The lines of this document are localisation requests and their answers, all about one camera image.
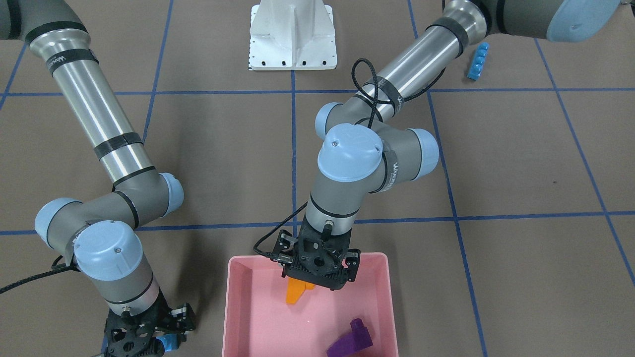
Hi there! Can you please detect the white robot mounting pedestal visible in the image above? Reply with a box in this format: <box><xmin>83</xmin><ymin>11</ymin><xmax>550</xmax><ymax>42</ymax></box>
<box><xmin>248</xmin><ymin>0</ymin><xmax>338</xmax><ymax>71</ymax></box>

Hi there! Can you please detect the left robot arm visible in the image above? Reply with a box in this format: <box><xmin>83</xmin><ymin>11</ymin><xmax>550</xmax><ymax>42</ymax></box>
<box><xmin>267</xmin><ymin>0</ymin><xmax>619</xmax><ymax>290</ymax></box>

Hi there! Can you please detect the purple curved block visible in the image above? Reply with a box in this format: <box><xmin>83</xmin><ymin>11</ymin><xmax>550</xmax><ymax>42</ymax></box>
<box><xmin>326</xmin><ymin>318</ymin><xmax>374</xmax><ymax>357</ymax></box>

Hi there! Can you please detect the orange sloped block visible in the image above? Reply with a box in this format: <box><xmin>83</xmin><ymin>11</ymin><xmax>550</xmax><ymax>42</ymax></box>
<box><xmin>285</xmin><ymin>277</ymin><xmax>315</xmax><ymax>304</ymax></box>

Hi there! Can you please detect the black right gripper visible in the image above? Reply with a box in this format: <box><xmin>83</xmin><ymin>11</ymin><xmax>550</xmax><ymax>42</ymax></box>
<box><xmin>103</xmin><ymin>293</ymin><xmax>196</xmax><ymax>357</ymax></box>

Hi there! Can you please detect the long blue block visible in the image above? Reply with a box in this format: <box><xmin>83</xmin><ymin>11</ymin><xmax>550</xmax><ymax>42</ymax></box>
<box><xmin>466</xmin><ymin>42</ymin><xmax>490</xmax><ymax>81</ymax></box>

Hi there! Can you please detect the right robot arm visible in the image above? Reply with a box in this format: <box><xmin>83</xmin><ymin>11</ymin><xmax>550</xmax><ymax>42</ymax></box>
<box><xmin>1</xmin><ymin>0</ymin><xmax>200</xmax><ymax>357</ymax></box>

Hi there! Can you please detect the pink plastic box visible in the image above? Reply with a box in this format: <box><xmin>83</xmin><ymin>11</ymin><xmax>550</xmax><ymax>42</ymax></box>
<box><xmin>222</xmin><ymin>252</ymin><xmax>399</xmax><ymax>357</ymax></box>

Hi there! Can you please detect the small blue block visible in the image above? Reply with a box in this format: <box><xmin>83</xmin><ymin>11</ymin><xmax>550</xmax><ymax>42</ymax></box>
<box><xmin>156</xmin><ymin>334</ymin><xmax>187</xmax><ymax>353</ymax></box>

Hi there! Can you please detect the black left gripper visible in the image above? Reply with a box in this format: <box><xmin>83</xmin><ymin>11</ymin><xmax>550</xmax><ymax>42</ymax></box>
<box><xmin>281</xmin><ymin>224</ymin><xmax>361</xmax><ymax>290</ymax></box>

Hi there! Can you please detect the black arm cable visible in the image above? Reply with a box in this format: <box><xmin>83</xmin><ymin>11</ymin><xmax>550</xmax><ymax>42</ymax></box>
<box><xmin>253</xmin><ymin>59</ymin><xmax>447</xmax><ymax>258</ymax></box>

